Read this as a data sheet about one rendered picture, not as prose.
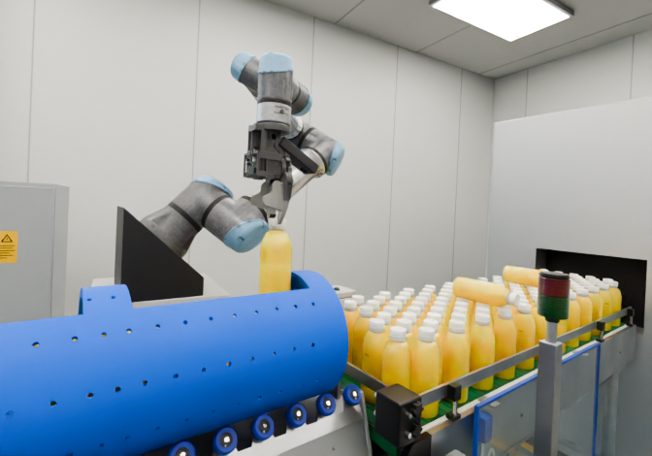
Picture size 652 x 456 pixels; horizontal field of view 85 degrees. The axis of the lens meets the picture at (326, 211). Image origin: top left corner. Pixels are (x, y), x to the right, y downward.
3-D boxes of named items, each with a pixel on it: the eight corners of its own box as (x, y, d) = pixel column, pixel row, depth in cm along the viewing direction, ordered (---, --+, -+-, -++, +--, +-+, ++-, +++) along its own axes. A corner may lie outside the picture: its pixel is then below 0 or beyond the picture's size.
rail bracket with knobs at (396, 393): (367, 433, 78) (369, 386, 78) (390, 422, 83) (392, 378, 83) (401, 460, 70) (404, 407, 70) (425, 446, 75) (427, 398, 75)
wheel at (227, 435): (213, 425, 65) (216, 423, 64) (237, 428, 67) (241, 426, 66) (208, 455, 62) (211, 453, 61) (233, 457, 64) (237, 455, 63)
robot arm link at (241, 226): (203, 236, 105) (313, 146, 136) (241, 265, 102) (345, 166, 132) (198, 211, 96) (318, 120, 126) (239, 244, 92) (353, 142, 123)
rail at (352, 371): (306, 348, 110) (307, 339, 110) (309, 348, 111) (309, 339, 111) (406, 411, 78) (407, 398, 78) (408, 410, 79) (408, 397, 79)
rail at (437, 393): (408, 410, 79) (408, 397, 79) (629, 312, 173) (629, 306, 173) (411, 412, 78) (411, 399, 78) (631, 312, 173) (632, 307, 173)
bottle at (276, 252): (288, 307, 83) (291, 226, 84) (291, 313, 76) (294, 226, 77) (257, 307, 81) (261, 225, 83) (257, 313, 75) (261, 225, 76)
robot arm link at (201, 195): (179, 213, 110) (211, 183, 115) (210, 238, 107) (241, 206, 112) (164, 194, 99) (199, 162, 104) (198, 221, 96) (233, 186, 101)
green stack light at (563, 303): (531, 313, 84) (532, 293, 84) (543, 310, 88) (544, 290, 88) (562, 321, 79) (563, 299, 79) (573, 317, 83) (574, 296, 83)
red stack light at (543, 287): (532, 292, 84) (533, 276, 84) (544, 290, 88) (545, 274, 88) (563, 299, 79) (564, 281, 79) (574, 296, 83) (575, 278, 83)
